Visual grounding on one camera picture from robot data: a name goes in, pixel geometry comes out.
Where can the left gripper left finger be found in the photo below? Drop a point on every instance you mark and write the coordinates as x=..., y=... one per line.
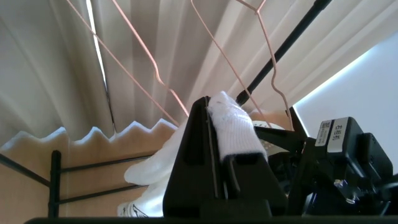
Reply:
x=192, y=174

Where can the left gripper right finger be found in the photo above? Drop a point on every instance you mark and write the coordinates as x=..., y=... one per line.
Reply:
x=255, y=183

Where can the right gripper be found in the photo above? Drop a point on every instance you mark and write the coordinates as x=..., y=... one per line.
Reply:
x=326, y=193

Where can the white printed t-shirt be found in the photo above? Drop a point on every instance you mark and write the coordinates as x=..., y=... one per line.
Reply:
x=233, y=124

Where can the pink clothes hanger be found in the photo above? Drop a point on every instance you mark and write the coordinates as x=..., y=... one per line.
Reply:
x=258, y=12
x=124, y=63

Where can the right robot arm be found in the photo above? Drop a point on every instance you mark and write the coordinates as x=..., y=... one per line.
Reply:
x=376, y=161

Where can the black clothes rack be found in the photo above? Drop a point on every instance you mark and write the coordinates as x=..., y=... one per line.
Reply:
x=280, y=53

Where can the beige curtain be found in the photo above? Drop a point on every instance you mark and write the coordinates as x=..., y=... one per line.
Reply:
x=46, y=62

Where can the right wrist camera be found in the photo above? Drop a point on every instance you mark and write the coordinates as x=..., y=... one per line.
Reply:
x=339, y=137

